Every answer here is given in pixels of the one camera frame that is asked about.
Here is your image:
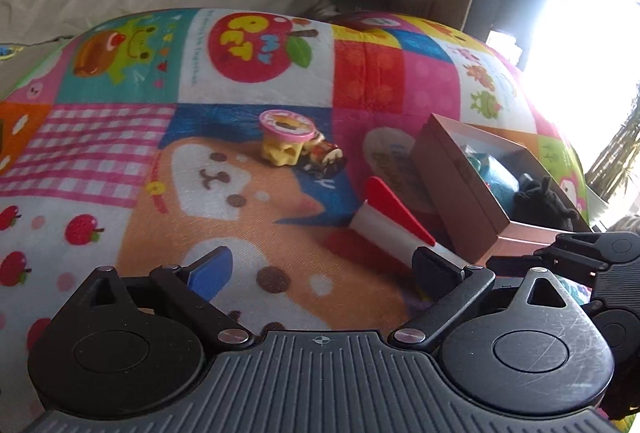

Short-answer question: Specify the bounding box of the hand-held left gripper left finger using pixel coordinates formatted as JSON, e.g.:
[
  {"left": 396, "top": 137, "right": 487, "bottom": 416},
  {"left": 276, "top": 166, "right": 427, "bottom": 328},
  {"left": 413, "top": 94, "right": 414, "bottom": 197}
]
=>
[{"left": 84, "top": 246, "right": 256, "bottom": 349}]

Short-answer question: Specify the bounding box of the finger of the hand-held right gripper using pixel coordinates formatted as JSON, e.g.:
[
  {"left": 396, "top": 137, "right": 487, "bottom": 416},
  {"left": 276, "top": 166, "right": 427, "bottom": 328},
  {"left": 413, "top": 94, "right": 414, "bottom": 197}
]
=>
[
  {"left": 485, "top": 232, "right": 640, "bottom": 272},
  {"left": 579, "top": 305, "right": 640, "bottom": 417}
]

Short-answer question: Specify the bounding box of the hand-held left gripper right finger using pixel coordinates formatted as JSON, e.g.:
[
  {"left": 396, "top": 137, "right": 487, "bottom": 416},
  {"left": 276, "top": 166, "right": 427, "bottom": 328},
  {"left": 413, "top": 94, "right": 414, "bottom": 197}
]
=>
[{"left": 391, "top": 246, "right": 577, "bottom": 347}]

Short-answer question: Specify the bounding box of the red white toy rocket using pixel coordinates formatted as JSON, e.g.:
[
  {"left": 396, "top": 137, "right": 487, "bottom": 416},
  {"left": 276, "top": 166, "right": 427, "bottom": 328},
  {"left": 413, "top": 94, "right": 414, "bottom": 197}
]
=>
[{"left": 348, "top": 176, "right": 469, "bottom": 272}]

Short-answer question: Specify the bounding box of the pink cardboard box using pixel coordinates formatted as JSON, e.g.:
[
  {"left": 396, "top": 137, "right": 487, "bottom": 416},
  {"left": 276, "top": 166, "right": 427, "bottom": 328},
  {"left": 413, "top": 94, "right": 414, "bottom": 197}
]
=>
[{"left": 409, "top": 112, "right": 597, "bottom": 267}]

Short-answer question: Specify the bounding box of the black plush toy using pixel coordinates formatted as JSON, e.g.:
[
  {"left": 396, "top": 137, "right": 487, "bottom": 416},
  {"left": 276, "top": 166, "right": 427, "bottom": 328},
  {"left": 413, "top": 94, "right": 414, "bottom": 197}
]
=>
[{"left": 512, "top": 175, "right": 581, "bottom": 232}]

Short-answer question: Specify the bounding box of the blue white toy carton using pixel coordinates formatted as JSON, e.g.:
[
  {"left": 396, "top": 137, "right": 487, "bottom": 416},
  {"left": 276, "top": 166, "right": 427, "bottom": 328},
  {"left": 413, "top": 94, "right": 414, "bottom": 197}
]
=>
[{"left": 462, "top": 145, "right": 521, "bottom": 214}]

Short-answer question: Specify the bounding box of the green palm plant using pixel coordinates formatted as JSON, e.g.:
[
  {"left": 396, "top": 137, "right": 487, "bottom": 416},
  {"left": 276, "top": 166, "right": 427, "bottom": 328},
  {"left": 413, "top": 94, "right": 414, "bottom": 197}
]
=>
[{"left": 584, "top": 92, "right": 640, "bottom": 205}]

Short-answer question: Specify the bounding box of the brown striped cake toy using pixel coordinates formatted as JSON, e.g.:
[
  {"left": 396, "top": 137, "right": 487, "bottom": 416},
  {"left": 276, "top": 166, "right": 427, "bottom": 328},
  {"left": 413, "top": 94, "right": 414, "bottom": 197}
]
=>
[{"left": 302, "top": 138, "right": 346, "bottom": 177}]

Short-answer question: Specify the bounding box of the pink round toy cup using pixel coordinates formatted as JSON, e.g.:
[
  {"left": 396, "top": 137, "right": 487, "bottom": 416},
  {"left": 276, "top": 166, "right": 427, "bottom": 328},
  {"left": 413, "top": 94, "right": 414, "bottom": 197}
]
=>
[{"left": 258, "top": 109, "right": 316, "bottom": 147}]

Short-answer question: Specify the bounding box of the colourful printed blanket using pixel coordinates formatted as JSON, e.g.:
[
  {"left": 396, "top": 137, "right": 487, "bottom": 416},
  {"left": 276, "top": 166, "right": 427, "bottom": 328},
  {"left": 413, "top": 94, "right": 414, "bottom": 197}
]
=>
[{"left": 0, "top": 7, "right": 601, "bottom": 419}]

